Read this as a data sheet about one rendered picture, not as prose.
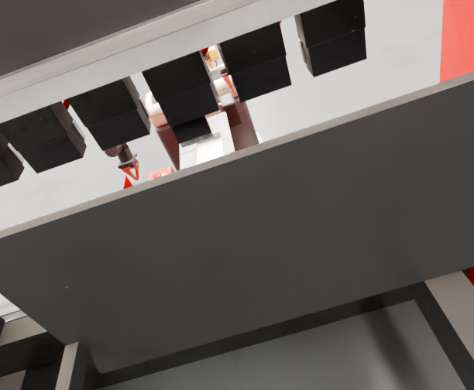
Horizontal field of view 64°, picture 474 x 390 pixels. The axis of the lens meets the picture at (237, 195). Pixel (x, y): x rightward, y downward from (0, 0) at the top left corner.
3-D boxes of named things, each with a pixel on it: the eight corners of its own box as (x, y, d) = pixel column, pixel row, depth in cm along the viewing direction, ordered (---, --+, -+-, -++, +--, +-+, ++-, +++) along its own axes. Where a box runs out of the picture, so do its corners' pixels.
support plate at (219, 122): (226, 114, 137) (225, 111, 137) (235, 153, 117) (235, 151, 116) (180, 129, 139) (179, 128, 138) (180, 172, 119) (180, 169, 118)
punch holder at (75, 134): (89, 141, 111) (56, 91, 101) (84, 157, 105) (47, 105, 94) (43, 157, 113) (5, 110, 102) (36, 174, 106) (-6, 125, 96)
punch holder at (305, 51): (356, 47, 104) (350, -18, 93) (369, 58, 97) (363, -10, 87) (303, 66, 105) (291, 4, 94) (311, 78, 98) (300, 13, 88)
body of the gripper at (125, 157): (118, 170, 153) (110, 154, 149) (124, 161, 162) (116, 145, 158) (134, 165, 152) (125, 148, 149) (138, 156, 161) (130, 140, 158)
